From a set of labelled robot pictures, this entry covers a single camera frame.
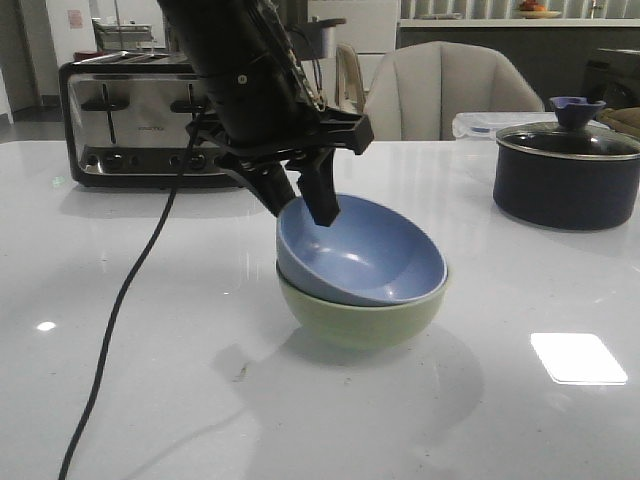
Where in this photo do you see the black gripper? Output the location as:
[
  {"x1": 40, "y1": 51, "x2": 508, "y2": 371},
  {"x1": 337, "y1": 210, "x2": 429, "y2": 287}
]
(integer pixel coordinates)
[{"x1": 186, "y1": 108, "x2": 374, "y2": 226}]

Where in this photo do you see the blue bowl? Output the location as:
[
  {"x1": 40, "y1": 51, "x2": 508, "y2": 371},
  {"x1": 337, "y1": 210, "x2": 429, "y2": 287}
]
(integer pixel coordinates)
[{"x1": 276, "y1": 194, "x2": 448, "y2": 307}]

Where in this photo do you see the green bowl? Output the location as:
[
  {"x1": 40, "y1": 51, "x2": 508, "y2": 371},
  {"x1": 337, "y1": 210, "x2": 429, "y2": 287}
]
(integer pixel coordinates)
[{"x1": 277, "y1": 272, "x2": 449, "y2": 350}]

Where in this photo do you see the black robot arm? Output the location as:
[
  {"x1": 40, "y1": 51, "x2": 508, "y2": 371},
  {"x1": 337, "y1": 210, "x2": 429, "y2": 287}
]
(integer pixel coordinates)
[{"x1": 159, "y1": 1, "x2": 374, "y2": 227}]

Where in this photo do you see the beige office chair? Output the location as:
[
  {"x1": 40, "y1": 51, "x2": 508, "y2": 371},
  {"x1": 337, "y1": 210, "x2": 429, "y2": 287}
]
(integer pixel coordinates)
[{"x1": 334, "y1": 43, "x2": 366, "y2": 113}]

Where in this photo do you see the beige upholstered chair right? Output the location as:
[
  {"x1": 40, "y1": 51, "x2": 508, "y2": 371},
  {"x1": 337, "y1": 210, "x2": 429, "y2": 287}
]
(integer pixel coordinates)
[{"x1": 364, "y1": 41, "x2": 544, "y2": 141}]

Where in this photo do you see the white cabinet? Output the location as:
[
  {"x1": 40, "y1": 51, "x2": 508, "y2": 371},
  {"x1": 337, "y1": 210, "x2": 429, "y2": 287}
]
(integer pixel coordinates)
[{"x1": 308, "y1": 0, "x2": 400, "y2": 92}]

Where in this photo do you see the black and chrome toaster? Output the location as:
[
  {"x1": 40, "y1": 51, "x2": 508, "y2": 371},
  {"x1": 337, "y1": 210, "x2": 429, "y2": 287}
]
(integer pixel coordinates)
[{"x1": 59, "y1": 51, "x2": 237, "y2": 188}]

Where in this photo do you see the clear plastic storage container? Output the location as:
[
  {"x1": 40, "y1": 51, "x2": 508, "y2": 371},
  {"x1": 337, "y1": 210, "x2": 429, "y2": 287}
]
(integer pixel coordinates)
[{"x1": 452, "y1": 112, "x2": 556, "y2": 141}]

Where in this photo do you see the metal cart in background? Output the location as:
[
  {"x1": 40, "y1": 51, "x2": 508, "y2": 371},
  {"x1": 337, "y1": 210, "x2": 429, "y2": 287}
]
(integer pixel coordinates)
[{"x1": 92, "y1": 18, "x2": 154, "y2": 51}]

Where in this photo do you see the dark blue cooking pot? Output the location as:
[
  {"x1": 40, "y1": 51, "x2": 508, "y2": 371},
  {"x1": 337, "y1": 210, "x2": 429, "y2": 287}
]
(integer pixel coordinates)
[{"x1": 493, "y1": 147, "x2": 639, "y2": 230}]

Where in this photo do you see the glass pot lid blue knob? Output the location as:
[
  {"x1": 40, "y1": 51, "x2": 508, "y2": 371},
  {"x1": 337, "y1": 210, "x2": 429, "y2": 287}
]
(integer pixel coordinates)
[{"x1": 495, "y1": 96, "x2": 639, "y2": 161}]

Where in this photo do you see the fruit bowl on counter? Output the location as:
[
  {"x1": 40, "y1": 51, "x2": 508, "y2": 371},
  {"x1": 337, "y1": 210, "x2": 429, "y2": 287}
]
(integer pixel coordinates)
[{"x1": 515, "y1": 0, "x2": 562, "y2": 20}]

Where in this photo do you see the brown quilted cloth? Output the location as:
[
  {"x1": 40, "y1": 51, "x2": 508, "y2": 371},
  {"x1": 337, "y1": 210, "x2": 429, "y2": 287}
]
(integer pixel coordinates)
[{"x1": 595, "y1": 106, "x2": 640, "y2": 139}]

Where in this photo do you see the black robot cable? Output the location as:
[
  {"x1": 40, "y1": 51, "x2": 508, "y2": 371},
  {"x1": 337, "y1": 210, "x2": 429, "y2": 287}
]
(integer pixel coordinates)
[{"x1": 57, "y1": 112, "x2": 207, "y2": 480}]

